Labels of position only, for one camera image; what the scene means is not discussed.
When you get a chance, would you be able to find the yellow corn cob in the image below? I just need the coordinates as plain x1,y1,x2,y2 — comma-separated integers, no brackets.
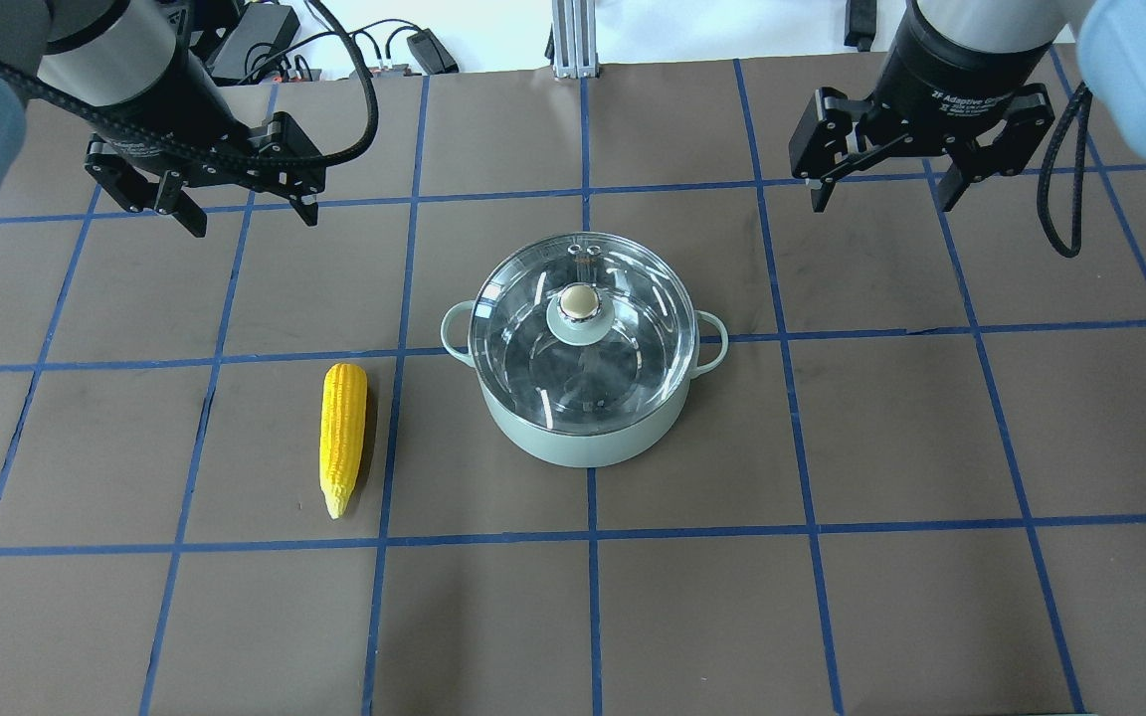
317,363,369,520

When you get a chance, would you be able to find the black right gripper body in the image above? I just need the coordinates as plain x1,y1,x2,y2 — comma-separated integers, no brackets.
790,1,1055,184

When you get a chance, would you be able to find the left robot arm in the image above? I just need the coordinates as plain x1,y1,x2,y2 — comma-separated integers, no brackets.
0,1,324,237

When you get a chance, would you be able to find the small black charger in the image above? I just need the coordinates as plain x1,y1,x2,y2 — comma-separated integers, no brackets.
406,27,460,76

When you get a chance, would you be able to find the black device top edge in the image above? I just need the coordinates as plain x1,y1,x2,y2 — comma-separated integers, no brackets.
843,0,878,53

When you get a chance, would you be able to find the mint green cooking pot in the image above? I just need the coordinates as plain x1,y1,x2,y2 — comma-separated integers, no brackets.
440,233,729,469

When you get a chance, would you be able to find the black power adapter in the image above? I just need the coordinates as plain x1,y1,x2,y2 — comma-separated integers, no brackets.
206,3,300,87

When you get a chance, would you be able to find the aluminium frame post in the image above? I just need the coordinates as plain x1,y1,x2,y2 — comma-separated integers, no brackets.
549,0,601,79

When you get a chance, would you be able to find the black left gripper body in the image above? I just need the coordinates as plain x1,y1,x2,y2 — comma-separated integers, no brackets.
84,41,325,205

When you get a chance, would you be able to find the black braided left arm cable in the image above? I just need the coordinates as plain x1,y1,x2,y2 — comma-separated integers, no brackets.
0,0,379,170

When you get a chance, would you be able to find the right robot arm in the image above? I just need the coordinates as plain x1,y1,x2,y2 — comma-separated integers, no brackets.
790,1,1146,212

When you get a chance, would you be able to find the glass pot lid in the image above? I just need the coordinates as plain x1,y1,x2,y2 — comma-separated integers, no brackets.
466,233,699,436

